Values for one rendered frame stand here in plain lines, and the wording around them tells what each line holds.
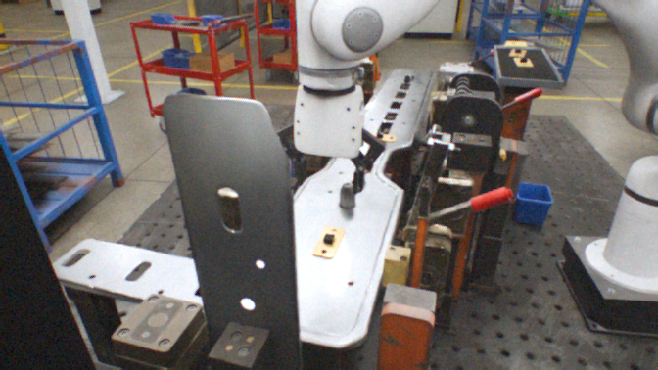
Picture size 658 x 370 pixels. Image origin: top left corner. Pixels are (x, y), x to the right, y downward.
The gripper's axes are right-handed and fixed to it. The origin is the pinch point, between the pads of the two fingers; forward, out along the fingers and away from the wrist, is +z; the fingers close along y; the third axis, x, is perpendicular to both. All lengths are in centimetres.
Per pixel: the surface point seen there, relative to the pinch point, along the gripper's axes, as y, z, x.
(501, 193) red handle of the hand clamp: -25.1, -2.4, 0.8
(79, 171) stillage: 203, 96, -131
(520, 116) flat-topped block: -35, 9, -65
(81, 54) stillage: 189, 25, -144
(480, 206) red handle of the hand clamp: -22.7, -0.1, 1.1
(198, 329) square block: 9.3, 8.6, 25.5
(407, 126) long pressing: -6, 12, -57
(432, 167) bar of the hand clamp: -15.5, -5.5, 1.8
